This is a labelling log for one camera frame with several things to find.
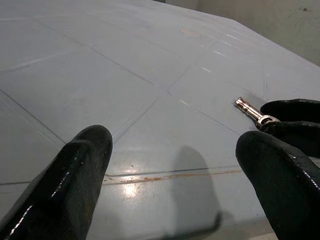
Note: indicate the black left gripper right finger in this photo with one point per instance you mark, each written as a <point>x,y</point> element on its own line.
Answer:
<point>287,190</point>

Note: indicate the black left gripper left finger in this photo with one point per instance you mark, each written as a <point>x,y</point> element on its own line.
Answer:
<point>65,190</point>

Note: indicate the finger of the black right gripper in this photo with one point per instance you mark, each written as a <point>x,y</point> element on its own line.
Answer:
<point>302,137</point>
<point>295,110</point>

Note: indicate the bunch of small brass keys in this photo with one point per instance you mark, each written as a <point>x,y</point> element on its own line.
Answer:
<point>247,107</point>

